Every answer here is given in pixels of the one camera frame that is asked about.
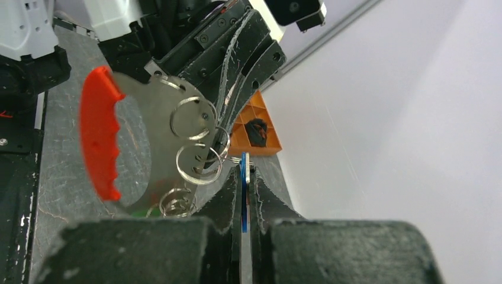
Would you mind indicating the steel key holder red handle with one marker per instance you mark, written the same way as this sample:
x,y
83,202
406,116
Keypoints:
x,y
185,152

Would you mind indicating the green key tag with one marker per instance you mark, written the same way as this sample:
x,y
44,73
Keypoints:
x,y
147,213

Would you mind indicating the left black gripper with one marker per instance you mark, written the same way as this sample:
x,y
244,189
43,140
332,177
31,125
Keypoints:
x,y
223,48

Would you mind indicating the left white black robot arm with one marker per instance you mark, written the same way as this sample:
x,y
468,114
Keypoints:
x,y
32,60

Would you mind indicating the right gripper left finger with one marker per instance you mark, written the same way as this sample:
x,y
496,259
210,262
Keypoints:
x,y
202,248

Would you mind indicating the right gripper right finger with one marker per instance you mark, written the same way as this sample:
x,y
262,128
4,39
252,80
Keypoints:
x,y
289,248

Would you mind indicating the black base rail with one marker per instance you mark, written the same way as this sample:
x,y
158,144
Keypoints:
x,y
21,140

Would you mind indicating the orange compartment tray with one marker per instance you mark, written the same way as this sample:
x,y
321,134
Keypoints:
x,y
255,108

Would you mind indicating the black rolled item top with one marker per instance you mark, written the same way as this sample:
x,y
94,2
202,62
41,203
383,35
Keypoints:
x,y
256,130

